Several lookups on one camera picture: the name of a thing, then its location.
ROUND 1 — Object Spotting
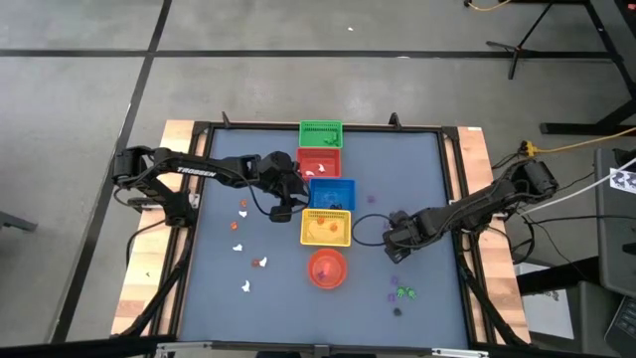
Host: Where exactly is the dark keyboard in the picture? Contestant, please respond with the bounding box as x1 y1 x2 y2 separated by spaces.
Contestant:
603 295 636 358

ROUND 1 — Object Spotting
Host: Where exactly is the green plastic basket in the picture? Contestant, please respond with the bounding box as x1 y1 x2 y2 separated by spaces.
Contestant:
298 119 345 149

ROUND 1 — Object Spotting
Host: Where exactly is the black floor stand foot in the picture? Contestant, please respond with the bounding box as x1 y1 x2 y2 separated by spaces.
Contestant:
0 211 39 234

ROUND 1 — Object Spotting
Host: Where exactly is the black right camera cable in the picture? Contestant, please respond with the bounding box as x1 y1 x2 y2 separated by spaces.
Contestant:
351 213 397 249

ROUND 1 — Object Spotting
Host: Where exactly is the yellow plastic basket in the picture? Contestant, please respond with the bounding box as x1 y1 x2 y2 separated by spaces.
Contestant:
299 208 353 249

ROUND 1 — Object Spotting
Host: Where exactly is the red plastic basket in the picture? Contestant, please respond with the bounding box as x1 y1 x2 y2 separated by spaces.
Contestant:
294 147 344 182

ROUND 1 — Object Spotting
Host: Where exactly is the black desk leg frame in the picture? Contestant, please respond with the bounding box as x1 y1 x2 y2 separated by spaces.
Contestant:
540 0 636 136

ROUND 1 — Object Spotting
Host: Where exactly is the black power cable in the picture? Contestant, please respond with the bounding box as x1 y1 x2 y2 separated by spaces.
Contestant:
521 213 636 225

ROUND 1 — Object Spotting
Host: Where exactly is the white cable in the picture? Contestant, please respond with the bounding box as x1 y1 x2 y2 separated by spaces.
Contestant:
516 157 636 216

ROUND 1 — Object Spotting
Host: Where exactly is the white paper marker sheet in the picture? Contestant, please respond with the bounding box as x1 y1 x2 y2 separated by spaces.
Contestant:
608 167 636 195

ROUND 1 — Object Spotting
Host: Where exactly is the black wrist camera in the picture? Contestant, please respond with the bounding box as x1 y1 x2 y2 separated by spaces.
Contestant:
268 204 294 224
386 246 411 265

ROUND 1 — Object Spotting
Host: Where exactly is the blue plastic basket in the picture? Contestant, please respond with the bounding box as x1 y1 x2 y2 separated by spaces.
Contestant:
307 177 358 213

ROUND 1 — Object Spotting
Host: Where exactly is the grey cabinet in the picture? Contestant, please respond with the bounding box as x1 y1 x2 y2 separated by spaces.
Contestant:
594 147 636 299

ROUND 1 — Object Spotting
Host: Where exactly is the black camera cable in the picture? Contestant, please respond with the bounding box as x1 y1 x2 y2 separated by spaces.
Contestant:
241 171 273 219
351 213 397 249

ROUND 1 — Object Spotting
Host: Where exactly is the black left camera cable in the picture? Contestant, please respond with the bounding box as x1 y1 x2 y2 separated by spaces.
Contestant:
241 171 273 219

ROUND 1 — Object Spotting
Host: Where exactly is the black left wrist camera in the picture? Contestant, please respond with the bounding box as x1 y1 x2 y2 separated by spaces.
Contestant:
268 204 294 224

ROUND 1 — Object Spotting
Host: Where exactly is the orange plastic bowl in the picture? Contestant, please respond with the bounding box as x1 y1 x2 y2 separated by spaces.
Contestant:
306 248 349 291

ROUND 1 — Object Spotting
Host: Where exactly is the silver metal bracket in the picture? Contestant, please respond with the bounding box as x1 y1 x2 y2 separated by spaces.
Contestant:
156 341 214 357
430 347 491 358

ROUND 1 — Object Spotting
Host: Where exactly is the thin yellow floor cable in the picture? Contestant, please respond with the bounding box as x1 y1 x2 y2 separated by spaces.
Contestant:
464 0 511 12

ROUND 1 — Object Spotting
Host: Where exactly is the black tripod stand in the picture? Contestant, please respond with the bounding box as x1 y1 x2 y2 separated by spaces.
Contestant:
485 0 620 81

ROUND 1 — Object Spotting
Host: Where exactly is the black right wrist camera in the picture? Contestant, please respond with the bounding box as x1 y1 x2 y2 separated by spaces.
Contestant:
386 246 411 265

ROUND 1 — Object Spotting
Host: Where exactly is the yellow cable with plug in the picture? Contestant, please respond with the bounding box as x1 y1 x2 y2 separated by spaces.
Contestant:
521 126 636 158

